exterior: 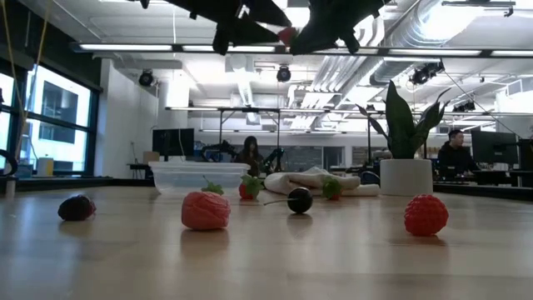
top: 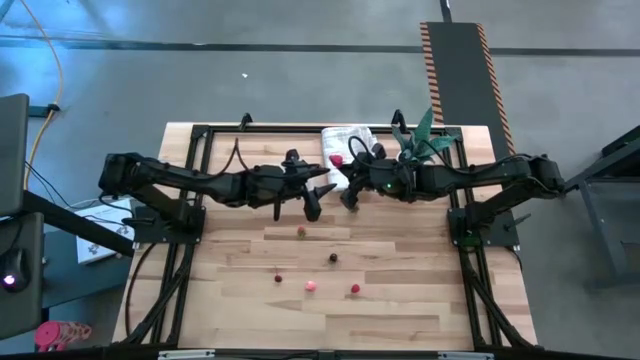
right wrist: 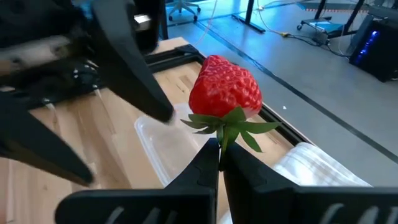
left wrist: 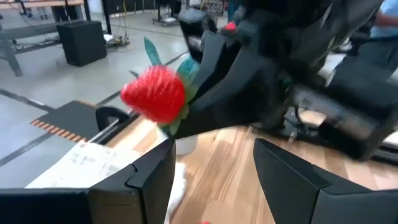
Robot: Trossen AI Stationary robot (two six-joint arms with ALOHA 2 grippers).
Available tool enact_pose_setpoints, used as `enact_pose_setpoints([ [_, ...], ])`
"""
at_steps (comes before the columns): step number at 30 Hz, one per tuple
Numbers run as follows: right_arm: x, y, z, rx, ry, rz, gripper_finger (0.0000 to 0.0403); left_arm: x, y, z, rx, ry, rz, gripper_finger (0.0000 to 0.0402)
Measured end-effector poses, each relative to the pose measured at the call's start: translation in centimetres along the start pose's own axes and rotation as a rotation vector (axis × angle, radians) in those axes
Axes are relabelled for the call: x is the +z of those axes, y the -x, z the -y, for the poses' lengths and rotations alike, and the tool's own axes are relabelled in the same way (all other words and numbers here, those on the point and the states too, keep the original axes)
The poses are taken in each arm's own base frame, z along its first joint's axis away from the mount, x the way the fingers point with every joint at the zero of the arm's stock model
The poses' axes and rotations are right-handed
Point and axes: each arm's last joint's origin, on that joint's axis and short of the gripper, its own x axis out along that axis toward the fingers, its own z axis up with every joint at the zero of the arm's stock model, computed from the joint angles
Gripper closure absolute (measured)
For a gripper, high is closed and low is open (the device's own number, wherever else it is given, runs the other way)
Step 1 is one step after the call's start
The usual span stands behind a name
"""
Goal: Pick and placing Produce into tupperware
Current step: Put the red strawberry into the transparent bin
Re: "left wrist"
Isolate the grey metal table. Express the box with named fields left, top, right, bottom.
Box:
left=0, top=21, right=65, bottom=77

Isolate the black box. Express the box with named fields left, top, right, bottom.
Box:
left=56, top=19, right=108, bottom=67

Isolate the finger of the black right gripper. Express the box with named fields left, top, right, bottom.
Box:
left=187, top=30, right=243, bottom=101
left=173, top=57, right=289, bottom=139

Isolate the white folded towel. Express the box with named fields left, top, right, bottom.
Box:
left=25, top=139, right=189, bottom=224

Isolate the black mat with orange stripes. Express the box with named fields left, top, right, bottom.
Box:
left=29, top=100, right=109, bottom=144

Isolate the person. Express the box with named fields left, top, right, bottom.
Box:
left=369, top=0, right=398, bottom=73

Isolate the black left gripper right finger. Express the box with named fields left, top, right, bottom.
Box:
left=252, top=138, right=398, bottom=224

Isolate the red strawberry with green leaves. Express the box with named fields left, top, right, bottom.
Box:
left=120, top=65, right=200, bottom=136

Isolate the black aluminium table frame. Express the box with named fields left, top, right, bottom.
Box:
left=88, top=110, right=141, bottom=146

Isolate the black frame handle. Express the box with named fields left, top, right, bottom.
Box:
left=95, top=105, right=132, bottom=132

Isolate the white plant pot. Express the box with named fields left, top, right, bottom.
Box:
left=175, top=134, right=199, bottom=156

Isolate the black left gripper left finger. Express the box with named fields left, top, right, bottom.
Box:
left=0, top=138, right=177, bottom=224

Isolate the black chair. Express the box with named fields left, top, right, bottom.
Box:
left=178, top=8, right=219, bottom=63

